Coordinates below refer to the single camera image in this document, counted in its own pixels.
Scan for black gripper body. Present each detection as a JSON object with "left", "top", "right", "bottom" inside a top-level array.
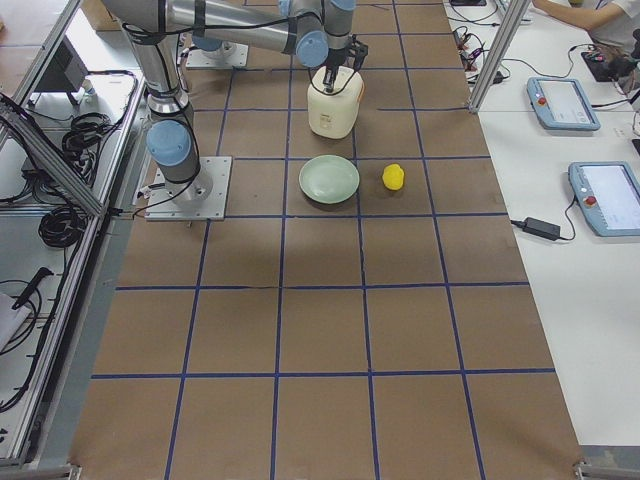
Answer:
[{"left": 327, "top": 34, "right": 369, "bottom": 71}]

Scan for cream rice cooker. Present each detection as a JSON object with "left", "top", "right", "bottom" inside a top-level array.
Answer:
[{"left": 307, "top": 66, "right": 364, "bottom": 139}]

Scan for green plate right side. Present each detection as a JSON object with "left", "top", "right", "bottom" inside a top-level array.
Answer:
[{"left": 298, "top": 155, "right": 360, "bottom": 205}]

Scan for yellow toy pepper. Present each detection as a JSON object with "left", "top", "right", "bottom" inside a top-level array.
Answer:
[{"left": 382, "top": 163, "right": 405, "bottom": 191}]

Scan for far blue teach pendant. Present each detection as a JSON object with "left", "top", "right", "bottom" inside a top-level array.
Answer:
[{"left": 526, "top": 77, "right": 601, "bottom": 132}]

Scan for blue teach pendant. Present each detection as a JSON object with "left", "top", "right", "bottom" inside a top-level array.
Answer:
[
  {"left": 568, "top": 161, "right": 639, "bottom": 237},
  {"left": 526, "top": 77, "right": 601, "bottom": 132}
]

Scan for black power adapter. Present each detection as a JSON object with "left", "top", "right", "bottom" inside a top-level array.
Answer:
[{"left": 522, "top": 217, "right": 561, "bottom": 241}]

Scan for near blue teach pendant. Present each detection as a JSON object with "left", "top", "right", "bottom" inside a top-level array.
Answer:
[{"left": 568, "top": 161, "right": 639, "bottom": 237}]

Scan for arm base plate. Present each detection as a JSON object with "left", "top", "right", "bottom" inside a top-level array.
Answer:
[
  {"left": 186, "top": 42, "right": 249, "bottom": 70},
  {"left": 144, "top": 156, "right": 232, "bottom": 221}
]

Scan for aluminium frame post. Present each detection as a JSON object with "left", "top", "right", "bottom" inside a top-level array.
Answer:
[{"left": 468, "top": 0, "right": 529, "bottom": 114}]

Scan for coiled black cables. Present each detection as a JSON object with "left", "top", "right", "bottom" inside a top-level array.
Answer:
[{"left": 37, "top": 204, "right": 84, "bottom": 250}]

